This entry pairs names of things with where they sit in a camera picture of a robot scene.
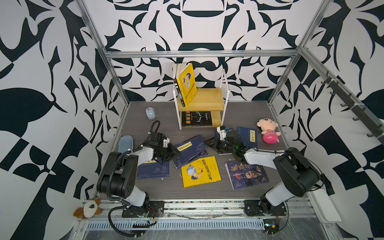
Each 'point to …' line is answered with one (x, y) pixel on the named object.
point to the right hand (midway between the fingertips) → (205, 142)
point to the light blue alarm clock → (150, 113)
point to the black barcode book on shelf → (179, 92)
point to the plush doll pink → (268, 126)
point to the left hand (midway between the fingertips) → (181, 151)
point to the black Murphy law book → (196, 118)
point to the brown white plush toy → (90, 208)
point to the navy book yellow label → (186, 150)
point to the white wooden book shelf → (203, 99)
